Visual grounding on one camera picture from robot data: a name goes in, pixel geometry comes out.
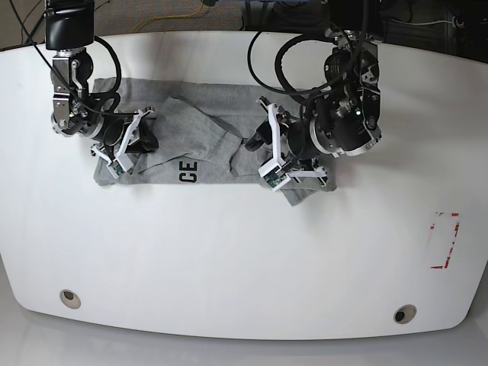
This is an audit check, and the table grommet hole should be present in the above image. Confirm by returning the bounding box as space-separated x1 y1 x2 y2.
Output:
59 290 81 310
393 304 417 325

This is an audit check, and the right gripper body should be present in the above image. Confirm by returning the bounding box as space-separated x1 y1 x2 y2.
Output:
93 117 130 151

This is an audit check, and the yellow cable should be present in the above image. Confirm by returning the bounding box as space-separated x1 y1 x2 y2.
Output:
131 0 205 34

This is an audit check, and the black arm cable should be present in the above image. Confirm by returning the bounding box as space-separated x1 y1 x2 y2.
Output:
91 36 123 115

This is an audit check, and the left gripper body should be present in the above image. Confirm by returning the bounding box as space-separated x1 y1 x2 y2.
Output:
287 107 382 159

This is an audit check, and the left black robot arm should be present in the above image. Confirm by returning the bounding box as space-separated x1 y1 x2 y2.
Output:
246 1 382 160

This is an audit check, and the red tape marking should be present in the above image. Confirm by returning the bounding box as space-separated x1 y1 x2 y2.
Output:
425 212 461 270

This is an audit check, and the right table grommet hole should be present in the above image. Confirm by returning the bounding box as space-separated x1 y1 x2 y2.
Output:
393 304 417 325

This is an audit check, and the left table grommet hole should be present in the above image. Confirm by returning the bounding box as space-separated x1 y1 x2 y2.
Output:
59 290 81 310

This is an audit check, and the grey t-shirt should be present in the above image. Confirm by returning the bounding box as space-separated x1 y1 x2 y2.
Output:
93 77 339 207

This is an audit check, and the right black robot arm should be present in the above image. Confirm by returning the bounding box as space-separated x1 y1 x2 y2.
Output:
45 1 133 143

